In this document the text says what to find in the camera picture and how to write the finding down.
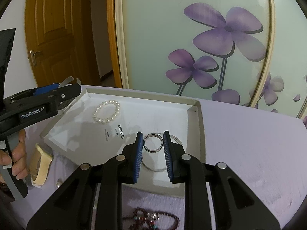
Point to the wardrobe door with purple flowers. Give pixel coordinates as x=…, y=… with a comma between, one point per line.
x=245, y=52

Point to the grey metal cuff bangle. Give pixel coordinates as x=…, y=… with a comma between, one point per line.
x=66, y=81

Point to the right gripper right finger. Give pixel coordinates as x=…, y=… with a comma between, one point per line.
x=214, y=194

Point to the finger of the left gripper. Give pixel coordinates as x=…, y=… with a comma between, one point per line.
x=45, y=89
x=64, y=95

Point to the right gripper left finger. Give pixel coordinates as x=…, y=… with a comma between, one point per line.
x=92, y=195

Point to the grey cardboard tray box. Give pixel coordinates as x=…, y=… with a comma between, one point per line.
x=99, y=123

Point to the brown wooden door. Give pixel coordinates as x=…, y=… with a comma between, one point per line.
x=59, y=41

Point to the thin silver bangle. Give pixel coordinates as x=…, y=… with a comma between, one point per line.
x=153, y=159

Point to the cream yellow wrist watch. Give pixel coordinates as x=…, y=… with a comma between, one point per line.
x=40, y=164

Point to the person left hand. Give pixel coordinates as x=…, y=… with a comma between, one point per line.
x=18, y=157

